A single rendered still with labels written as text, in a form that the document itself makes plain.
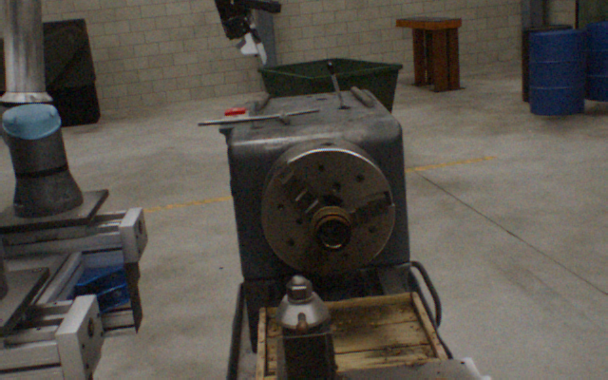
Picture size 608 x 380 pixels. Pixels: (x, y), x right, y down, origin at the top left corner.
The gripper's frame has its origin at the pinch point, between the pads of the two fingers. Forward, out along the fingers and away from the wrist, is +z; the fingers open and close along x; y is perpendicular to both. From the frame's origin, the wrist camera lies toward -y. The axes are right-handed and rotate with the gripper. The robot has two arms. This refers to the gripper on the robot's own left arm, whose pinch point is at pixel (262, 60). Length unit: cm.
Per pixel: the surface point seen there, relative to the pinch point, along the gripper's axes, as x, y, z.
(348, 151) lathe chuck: 44.5, -6.8, 17.9
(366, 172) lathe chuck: 46, -9, 24
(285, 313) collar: 101, 20, 17
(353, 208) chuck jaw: 51, -3, 29
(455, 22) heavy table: -704, -355, 173
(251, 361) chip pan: 13, 34, 81
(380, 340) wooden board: 72, 4, 49
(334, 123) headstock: 24.6, -9.5, 17.0
